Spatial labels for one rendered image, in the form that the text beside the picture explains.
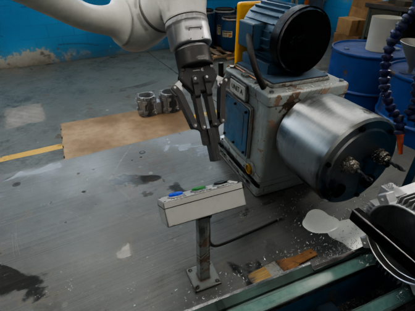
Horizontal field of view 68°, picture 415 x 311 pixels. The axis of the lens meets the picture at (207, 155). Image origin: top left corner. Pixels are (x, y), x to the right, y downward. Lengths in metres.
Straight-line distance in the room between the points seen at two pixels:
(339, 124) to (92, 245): 0.72
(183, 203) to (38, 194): 0.69
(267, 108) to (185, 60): 0.33
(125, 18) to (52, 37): 5.12
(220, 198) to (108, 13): 0.45
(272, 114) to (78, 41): 5.19
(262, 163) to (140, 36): 0.51
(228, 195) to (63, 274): 0.49
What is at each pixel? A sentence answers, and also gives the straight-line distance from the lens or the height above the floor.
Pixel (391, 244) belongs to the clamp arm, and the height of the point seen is 1.03.
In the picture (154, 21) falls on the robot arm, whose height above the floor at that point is 1.36.
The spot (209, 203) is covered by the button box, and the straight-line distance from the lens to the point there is 0.62.
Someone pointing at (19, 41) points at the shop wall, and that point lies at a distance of 5.85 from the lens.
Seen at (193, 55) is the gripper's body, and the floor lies 1.31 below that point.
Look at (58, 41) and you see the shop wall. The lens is 5.86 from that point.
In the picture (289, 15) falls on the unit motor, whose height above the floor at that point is 1.35.
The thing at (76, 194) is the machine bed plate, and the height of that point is 0.80.
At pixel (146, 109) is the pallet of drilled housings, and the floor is 0.23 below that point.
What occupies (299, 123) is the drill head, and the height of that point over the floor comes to 1.12.
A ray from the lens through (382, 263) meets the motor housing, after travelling 0.76.
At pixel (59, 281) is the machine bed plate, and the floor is 0.80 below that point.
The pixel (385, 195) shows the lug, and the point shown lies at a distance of 0.69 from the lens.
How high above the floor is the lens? 1.47
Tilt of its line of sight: 33 degrees down
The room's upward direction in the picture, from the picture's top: straight up
